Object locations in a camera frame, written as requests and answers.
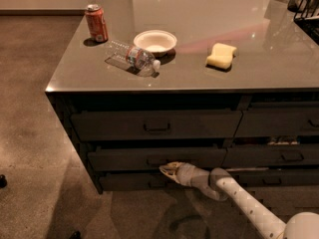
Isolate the yellow sponge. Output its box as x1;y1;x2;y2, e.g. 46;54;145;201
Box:
206;43;237;70

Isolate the black floor object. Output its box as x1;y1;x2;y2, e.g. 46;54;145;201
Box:
0;174;7;188
69;231;81;239

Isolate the white paper bowl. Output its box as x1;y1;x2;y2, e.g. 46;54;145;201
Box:
134;30;177;57

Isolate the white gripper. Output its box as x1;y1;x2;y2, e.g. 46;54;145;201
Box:
159;161;210;189

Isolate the dark grey cabinet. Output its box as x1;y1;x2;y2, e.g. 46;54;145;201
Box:
46;0;319;192

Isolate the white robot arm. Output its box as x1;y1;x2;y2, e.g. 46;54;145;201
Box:
159;161;319;239

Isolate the orange soda can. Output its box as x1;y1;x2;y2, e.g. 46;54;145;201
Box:
85;4;108;43

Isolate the drawer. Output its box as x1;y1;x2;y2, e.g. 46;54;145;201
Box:
235;104;319;137
99;172;181;191
71;110;241;141
88;145;226;171
222;144;319;168
227;169;319;187

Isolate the black floor object left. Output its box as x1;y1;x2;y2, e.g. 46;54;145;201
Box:
0;174;7;188

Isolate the clear plastic water bottle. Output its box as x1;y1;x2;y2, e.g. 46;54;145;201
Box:
105;40;160;77

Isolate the black floor object bottom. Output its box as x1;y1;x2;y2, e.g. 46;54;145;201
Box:
69;231;81;239

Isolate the black dish rack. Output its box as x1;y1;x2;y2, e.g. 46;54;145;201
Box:
287;0;319;45

